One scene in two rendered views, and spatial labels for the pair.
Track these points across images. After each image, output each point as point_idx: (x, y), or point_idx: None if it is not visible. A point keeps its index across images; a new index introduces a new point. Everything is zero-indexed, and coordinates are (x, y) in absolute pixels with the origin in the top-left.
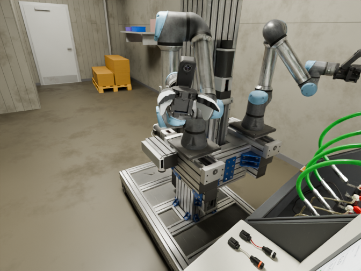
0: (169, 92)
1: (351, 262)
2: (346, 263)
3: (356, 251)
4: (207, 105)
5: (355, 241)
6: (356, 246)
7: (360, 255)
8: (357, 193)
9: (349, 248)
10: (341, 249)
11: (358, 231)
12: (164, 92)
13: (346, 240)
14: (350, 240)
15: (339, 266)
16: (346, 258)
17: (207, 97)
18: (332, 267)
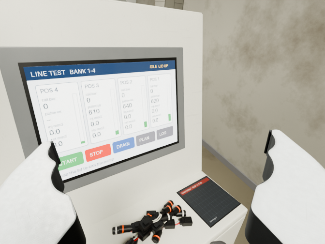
0: (300, 211)
1: (66, 112)
2: (65, 118)
3: (53, 113)
4: (63, 182)
5: (33, 125)
6: (46, 116)
7: (64, 103)
8: None
9: (41, 128)
10: (31, 145)
11: (3, 140)
12: (317, 182)
13: (8, 156)
14: (22, 138)
15: (64, 126)
16: (57, 122)
17: (2, 215)
18: (59, 139)
